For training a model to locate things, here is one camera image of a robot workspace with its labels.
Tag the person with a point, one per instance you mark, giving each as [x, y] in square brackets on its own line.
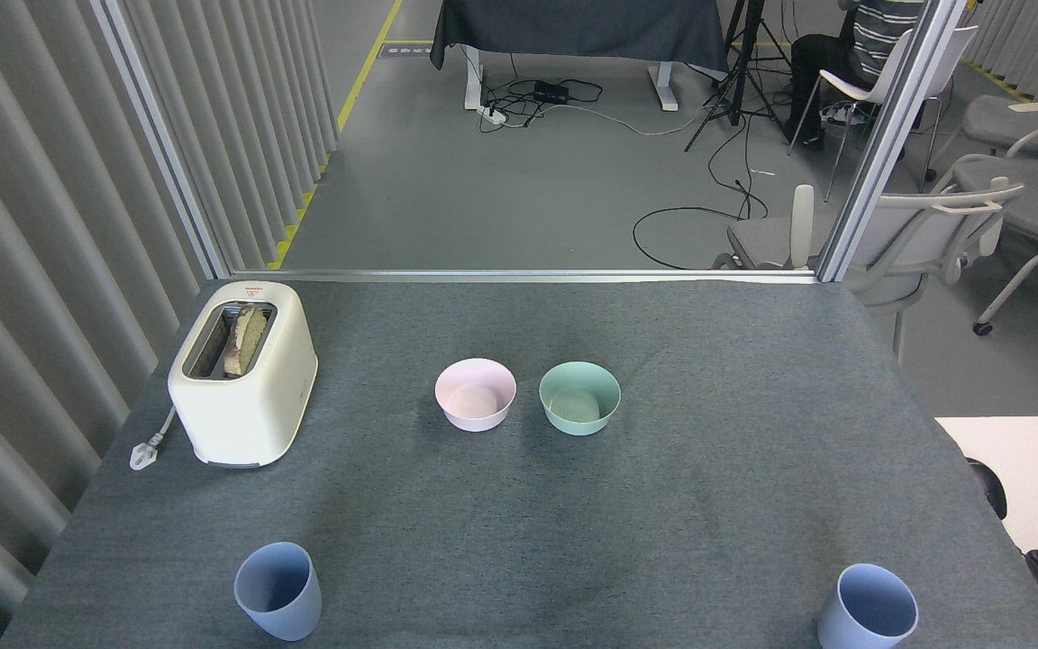
[875, 31]

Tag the white plastic chair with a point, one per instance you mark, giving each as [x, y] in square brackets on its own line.
[857, 90]

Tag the white toaster power plug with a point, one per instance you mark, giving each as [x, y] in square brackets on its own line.
[144, 455]

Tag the black tripod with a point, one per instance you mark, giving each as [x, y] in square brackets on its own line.
[740, 72]

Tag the bread slice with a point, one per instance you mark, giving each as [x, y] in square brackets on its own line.
[247, 338]

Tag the white table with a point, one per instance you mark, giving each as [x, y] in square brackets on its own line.
[1033, 469]

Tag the silver frame post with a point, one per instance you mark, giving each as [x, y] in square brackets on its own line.
[888, 135]
[159, 135]

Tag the blue plastic cup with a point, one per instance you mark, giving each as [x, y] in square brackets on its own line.
[285, 608]
[839, 626]

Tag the green bowl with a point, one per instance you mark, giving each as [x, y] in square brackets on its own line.
[573, 422]

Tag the black power adapter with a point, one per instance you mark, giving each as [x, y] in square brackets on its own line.
[551, 91]

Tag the white power strip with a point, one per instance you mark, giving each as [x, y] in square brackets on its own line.
[493, 114]

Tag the grey office chair white frame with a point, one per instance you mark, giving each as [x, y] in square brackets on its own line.
[997, 117]
[767, 239]
[1037, 198]

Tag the cream white toaster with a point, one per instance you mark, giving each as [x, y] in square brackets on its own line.
[249, 419]

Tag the table with dark cloth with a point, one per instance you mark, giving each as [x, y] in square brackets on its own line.
[573, 27]

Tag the pink bowl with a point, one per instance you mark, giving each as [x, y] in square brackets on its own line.
[474, 416]

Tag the silver frame rail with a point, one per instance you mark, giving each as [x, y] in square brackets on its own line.
[528, 275]

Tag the black round object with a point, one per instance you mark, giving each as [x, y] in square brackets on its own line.
[989, 491]

